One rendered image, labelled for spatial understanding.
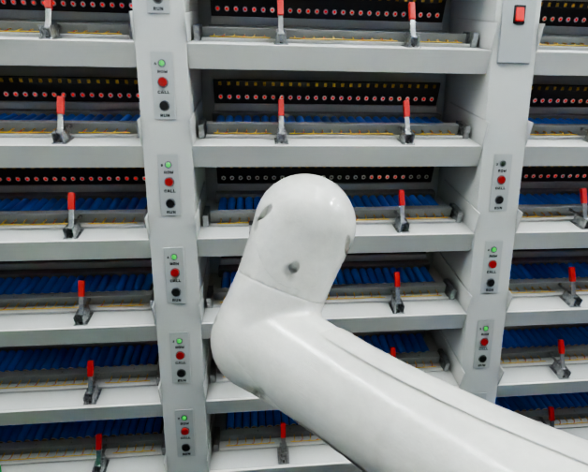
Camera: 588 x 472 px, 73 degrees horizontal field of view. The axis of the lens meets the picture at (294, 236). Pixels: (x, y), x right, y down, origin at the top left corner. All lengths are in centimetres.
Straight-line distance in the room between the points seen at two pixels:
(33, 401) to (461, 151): 109
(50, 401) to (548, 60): 130
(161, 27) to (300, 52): 26
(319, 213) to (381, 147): 50
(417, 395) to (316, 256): 15
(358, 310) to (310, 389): 61
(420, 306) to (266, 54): 65
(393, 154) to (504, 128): 24
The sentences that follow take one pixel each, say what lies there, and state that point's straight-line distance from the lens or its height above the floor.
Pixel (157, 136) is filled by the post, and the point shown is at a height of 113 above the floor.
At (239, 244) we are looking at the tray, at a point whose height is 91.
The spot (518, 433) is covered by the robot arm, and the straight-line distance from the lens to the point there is 32.
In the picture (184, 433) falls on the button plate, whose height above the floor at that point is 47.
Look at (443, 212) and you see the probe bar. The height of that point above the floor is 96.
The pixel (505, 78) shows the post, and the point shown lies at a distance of 98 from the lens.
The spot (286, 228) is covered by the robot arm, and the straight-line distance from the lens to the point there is 38.
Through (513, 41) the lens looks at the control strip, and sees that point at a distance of 100.
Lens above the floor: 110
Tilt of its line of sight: 12 degrees down
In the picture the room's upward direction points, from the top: straight up
